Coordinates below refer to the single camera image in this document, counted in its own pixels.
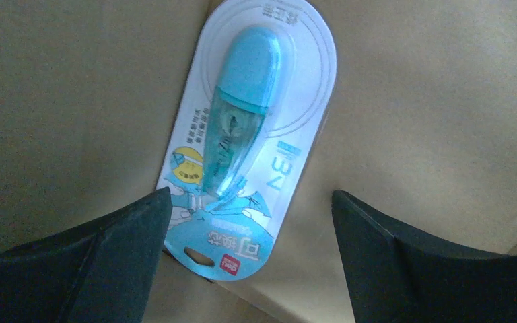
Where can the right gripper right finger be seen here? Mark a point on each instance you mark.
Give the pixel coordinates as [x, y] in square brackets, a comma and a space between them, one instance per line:
[398, 273]

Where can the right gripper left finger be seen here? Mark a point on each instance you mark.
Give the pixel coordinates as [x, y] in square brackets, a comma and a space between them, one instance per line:
[99, 271]

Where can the brown cardboard express box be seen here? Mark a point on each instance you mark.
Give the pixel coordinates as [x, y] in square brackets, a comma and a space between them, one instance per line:
[422, 125]

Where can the blue correction tape blister pack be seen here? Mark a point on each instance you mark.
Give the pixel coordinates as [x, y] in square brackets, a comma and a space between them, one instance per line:
[256, 95]

